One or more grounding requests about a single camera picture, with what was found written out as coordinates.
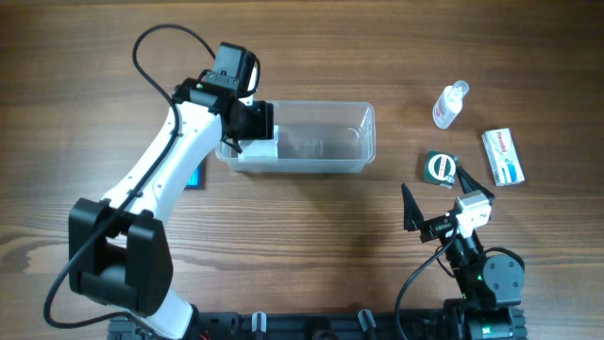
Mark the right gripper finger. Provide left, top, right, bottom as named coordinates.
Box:
left=401, top=183, right=424, bottom=231
left=456, top=166, right=495, bottom=199

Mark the white medicine box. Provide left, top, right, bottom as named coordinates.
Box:
left=238, top=125, right=279, bottom=162

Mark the blue medicine box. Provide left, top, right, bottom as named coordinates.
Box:
left=185, top=160, right=206, bottom=190

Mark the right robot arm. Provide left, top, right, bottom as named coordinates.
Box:
left=394, top=167, right=526, bottom=339

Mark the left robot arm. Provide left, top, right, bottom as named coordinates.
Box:
left=64, top=71, right=273, bottom=339

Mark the clear plastic container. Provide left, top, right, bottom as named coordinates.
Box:
left=215, top=100, right=376, bottom=174

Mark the green round-label packet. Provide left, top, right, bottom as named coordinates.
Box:
left=423, top=149, right=459, bottom=189

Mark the white Panadol box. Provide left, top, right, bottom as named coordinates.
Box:
left=481, top=128, right=525, bottom=186

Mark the white dropper bottle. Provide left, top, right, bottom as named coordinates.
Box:
left=432, top=80, right=469, bottom=129

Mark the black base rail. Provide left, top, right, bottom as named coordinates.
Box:
left=107, top=309, right=527, bottom=340

